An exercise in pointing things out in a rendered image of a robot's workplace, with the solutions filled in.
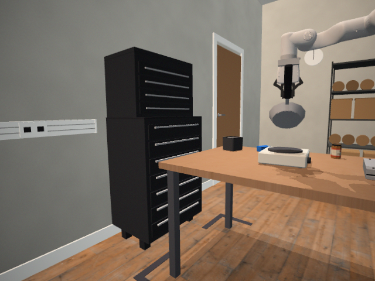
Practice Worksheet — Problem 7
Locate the grey frying pan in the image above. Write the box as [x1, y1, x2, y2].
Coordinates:
[269, 64, 305, 129]

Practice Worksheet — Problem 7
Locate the small spice jar with dark lid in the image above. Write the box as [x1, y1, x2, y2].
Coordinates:
[331, 143, 342, 159]

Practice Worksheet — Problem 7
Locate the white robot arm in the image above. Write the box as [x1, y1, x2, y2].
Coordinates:
[278, 10, 375, 67]

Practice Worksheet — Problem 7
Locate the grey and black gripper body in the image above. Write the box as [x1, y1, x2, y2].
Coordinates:
[277, 65, 299, 85]

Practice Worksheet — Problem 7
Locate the blue rectangular box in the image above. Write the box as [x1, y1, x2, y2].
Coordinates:
[257, 145, 270, 152]

